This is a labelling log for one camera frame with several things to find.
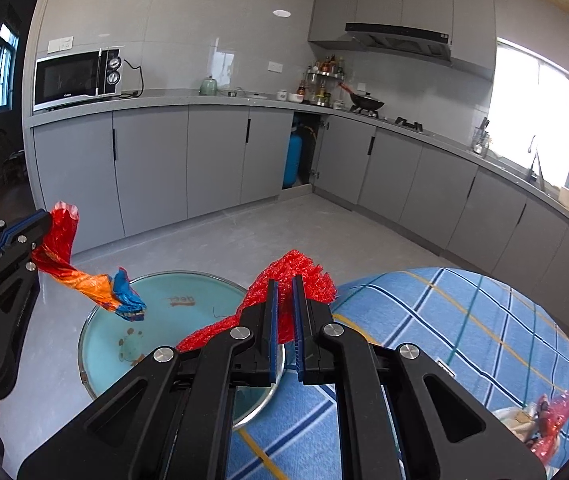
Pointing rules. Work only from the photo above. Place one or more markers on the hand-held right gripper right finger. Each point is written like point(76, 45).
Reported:
point(298, 330)

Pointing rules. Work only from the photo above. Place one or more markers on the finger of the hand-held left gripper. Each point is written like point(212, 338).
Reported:
point(24, 225)
point(14, 265)

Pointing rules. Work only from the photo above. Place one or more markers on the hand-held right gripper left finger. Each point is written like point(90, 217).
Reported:
point(273, 330)

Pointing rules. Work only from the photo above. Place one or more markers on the red orange snack wrapper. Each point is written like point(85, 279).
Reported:
point(59, 245)

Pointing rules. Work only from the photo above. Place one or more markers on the light blue enamel basin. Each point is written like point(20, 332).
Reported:
point(174, 320)

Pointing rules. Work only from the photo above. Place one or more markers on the dark chair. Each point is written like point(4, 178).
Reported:
point(9, 160)

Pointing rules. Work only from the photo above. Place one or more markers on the blue plaid tablecloth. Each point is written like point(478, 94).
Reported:
point(439, 320)

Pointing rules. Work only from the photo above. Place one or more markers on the grey base cabinets with counter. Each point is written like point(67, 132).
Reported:
point(154, 160)

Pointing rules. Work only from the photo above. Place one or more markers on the white microwave oven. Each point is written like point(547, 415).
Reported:
point(64, 80)

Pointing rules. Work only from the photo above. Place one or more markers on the side room window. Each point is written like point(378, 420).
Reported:
point(4, 70)

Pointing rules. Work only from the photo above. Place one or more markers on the blue gas cylinder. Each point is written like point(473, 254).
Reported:
point(294, 160)

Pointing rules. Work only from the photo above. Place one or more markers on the green kettle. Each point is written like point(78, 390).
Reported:
point(208, 87)

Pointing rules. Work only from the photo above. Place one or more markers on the white bowl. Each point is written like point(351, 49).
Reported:
point(295, 97)

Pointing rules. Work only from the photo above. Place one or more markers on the gas stove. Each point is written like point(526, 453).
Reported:
point(409, 124)

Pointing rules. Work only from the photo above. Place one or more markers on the black wok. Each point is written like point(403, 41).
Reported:
point(367, 104)

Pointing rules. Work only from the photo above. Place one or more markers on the metal spice rack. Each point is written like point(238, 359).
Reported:
point(322, 85)

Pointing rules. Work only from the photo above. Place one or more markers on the clear utensil holder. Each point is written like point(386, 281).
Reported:
point(480, 142)

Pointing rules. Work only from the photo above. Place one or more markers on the red translucent plastic bag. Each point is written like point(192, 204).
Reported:
point(564, 405)

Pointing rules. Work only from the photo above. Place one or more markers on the black kitchen faucet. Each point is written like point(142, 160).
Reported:
point(530, 165)

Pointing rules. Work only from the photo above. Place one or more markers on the black range hood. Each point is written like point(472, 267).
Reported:
point(399, 40)

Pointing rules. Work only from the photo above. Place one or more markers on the kitchen window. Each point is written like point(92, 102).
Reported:
point(529, 110)

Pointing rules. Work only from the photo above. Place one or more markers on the white wall switch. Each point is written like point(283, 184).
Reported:
point(60, 45)

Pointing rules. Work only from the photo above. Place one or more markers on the white wall socket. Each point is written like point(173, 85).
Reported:
point(276, 67)

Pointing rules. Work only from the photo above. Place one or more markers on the grey wall cabinets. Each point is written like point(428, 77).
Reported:
point(389, 0)

